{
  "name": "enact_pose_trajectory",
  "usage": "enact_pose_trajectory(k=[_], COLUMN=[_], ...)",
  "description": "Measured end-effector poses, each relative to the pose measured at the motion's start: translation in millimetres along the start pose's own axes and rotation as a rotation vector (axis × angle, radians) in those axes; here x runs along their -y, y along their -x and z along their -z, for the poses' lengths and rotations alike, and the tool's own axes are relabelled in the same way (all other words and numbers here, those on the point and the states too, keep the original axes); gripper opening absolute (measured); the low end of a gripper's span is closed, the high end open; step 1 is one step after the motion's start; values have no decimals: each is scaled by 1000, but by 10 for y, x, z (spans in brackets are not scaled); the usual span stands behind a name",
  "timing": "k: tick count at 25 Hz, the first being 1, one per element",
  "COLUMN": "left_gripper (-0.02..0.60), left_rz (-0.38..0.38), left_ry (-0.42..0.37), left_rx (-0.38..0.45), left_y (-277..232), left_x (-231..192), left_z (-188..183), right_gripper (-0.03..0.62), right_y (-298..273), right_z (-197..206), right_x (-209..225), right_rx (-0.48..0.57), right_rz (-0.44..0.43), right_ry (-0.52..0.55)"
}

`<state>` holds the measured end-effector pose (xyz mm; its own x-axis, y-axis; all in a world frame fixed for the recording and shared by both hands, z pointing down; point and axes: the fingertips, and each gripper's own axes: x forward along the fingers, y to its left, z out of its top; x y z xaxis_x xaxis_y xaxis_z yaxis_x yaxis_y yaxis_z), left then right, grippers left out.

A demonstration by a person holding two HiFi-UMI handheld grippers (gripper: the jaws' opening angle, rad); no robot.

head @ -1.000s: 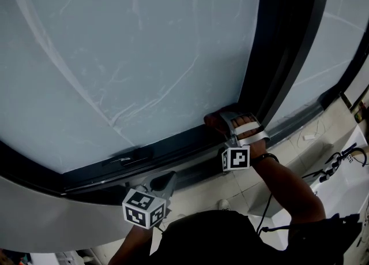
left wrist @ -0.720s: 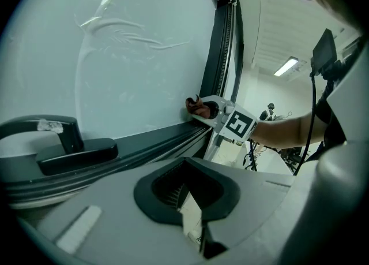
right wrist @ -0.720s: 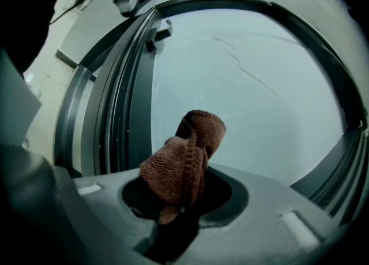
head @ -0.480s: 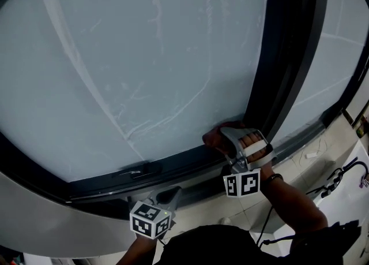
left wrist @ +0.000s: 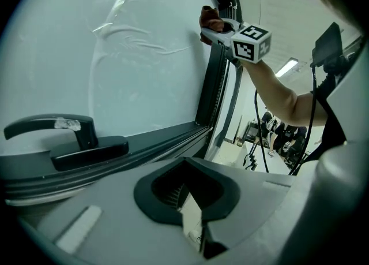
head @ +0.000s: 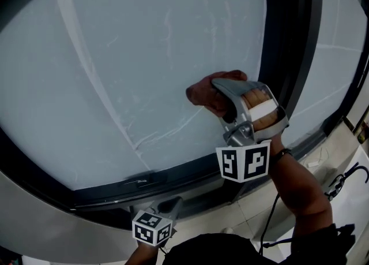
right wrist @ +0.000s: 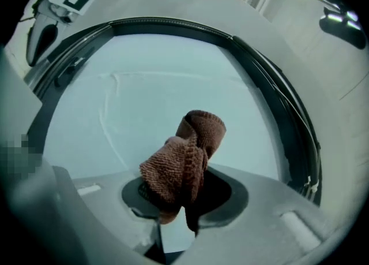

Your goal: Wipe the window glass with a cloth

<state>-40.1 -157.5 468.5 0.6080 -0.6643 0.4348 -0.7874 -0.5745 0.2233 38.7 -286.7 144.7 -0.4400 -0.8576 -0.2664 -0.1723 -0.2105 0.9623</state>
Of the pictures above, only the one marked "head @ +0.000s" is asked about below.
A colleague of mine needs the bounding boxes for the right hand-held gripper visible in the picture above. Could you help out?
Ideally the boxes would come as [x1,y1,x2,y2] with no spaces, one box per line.
[211,77,290,184]

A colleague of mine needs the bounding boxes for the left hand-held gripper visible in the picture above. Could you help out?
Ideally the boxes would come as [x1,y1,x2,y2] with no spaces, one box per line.
[131,196,184,247]

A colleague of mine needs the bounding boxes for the brown cloth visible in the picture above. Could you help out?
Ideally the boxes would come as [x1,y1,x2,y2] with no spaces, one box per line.
[186,69,248,118]

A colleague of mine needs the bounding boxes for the frosted glass window pane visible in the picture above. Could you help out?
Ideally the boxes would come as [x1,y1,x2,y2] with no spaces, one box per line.
[0,0,268,192]

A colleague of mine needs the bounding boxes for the person's right forearm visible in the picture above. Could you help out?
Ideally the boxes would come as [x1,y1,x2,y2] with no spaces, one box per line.
[266,134,333,232]

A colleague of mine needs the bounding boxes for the person's left forearm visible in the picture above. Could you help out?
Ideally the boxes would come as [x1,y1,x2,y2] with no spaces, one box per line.
[123,240,162,265]

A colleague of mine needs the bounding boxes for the person's right hand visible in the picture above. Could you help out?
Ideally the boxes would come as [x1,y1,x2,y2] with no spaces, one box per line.
[242,89,285,131]

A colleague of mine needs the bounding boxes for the person's black clothing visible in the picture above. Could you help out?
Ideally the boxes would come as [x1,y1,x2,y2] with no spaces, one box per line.
[163,223,357,265]

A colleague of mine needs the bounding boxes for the black wristband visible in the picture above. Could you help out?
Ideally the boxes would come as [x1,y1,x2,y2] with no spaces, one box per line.
[272,148,293,163]

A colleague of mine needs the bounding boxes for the dark framed glass window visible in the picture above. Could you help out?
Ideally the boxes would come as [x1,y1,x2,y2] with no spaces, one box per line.
[0,0,369,230]

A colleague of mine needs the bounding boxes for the tall frosted fixed pane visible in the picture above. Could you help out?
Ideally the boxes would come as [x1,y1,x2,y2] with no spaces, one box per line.
[284,0,366,147]

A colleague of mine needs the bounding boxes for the black window handle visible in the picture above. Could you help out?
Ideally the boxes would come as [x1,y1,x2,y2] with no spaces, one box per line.
[123,173,170,189]

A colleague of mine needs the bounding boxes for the black cable on floor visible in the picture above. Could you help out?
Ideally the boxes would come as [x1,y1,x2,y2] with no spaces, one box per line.
[324,162,369,201]

